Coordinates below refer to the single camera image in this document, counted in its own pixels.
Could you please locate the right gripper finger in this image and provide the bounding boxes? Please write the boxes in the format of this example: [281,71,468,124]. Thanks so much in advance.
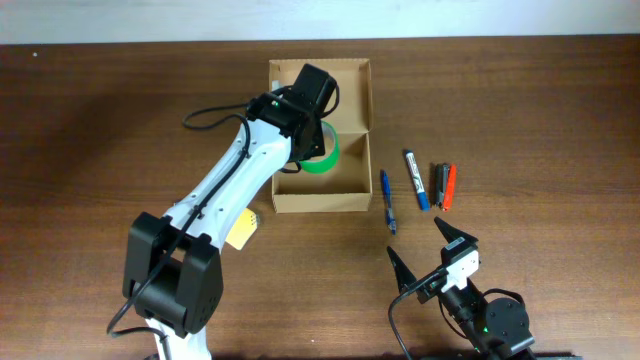
[386,246,417,293]
[434,217,476,245]

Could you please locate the brown cardboard box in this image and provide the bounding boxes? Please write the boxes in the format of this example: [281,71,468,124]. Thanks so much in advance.
[269,58,373,214]

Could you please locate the orange grey stapler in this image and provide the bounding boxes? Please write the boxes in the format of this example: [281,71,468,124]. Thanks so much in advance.
[435,163,457,212]

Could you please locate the yellow spiral notepad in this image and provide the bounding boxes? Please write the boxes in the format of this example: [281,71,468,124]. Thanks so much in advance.
[225,208,260,251]

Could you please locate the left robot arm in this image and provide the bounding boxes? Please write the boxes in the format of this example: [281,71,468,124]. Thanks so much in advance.
[106,64,339,359]

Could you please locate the green tape roll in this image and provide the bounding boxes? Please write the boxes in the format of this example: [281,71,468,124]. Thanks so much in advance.
[300,121,340,174]

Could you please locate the blue ballpoint pen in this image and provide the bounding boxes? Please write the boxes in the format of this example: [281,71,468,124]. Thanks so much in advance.
[380,170,397,235]

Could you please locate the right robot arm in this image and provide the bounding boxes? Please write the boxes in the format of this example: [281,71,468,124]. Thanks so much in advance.
[387,217,535,359]

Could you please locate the blue white marker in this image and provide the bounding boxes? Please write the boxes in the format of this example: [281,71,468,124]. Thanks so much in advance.
[404,150,431,212]

